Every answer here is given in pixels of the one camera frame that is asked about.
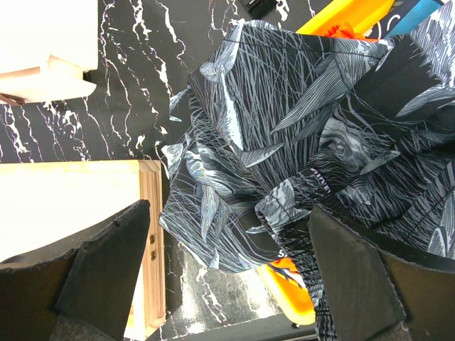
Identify wooden clothes rack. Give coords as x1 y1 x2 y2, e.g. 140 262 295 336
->
1 160 166 340

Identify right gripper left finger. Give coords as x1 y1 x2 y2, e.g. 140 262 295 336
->
1 200 151 340

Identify black marbled mat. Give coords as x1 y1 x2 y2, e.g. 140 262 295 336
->
1 1 314 340

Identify white drawer unit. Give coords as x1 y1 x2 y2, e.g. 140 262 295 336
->
1 1 99 106

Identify patterned blue orange shorts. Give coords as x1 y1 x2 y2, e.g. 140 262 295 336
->
268 257 306 288

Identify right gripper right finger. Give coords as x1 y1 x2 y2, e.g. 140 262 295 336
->
309 205 454 340

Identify dark grey patterned shorts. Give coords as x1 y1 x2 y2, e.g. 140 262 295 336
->
159 1 454 340

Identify yellow plastic tray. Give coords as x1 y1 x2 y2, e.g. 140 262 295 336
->
257 1 394 326

